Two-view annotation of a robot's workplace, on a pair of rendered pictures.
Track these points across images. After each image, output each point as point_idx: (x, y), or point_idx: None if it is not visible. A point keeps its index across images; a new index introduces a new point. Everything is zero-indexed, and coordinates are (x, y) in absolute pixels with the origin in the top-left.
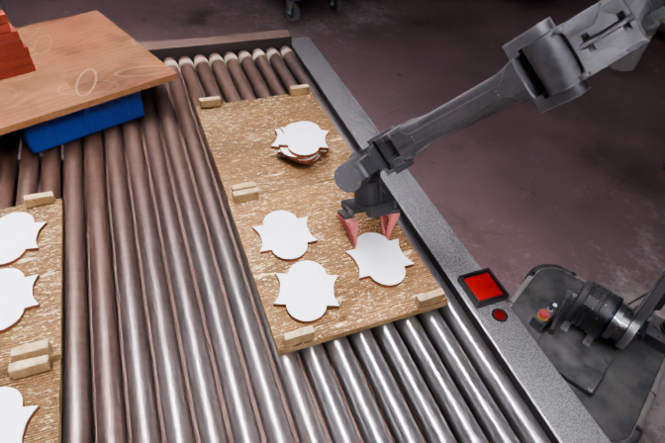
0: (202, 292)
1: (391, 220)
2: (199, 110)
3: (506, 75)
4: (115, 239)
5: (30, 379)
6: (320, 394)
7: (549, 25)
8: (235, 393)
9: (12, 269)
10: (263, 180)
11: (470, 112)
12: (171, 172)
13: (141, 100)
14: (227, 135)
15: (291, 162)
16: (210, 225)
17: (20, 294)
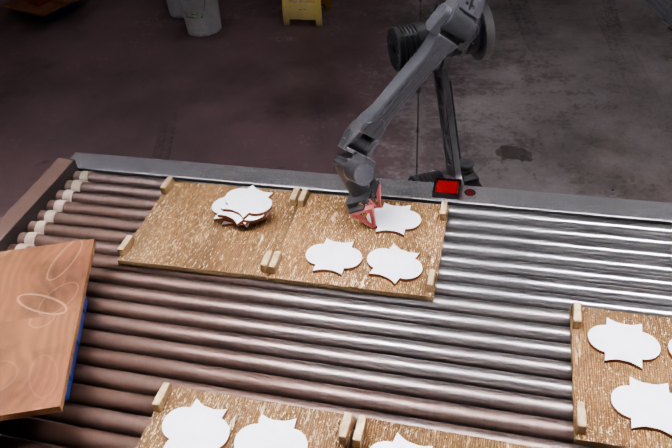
0: (346, 325)
1: (379, 190)
2: (125, 258)
3: (439, 44)
4: (246, 364)
5: (367, 437)
6: (471, 293)
7: (449, 7)
8: (447, 332)
9: (241, 430)
10: (262, 249)
11: (421, 77)
12: None
13: None
14: (182, 252)
15: (255, 226)
16: (280, 301)
17: (276, 428)
